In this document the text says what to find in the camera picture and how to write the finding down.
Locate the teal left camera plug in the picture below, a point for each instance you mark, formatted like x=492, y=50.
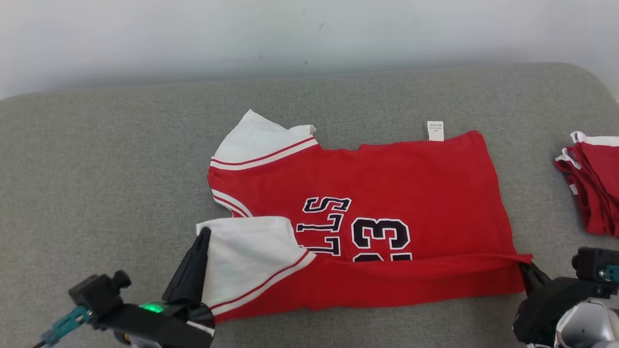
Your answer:
x=67, y=324

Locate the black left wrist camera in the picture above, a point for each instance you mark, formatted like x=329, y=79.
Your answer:
x=99, y=292

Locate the teal right camera plug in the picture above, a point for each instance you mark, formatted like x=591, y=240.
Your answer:
x=611, y=273

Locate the teal camera plug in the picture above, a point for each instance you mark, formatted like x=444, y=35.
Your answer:
x=611, y=273
x=67, y=324

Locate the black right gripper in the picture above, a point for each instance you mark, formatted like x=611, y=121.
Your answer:
x=541, y=314

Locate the red basketball shorts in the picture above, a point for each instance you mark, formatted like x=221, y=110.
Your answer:
x=597, y=188

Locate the grey fabric sofa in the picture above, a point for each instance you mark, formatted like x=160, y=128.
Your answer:
x=121, y=169

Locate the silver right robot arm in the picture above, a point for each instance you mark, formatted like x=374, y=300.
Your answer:
x=590, y=324

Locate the red white jersey shirt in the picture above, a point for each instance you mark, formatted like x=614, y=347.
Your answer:
x=396, y=179

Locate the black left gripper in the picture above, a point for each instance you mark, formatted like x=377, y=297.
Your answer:
x=159, y=326

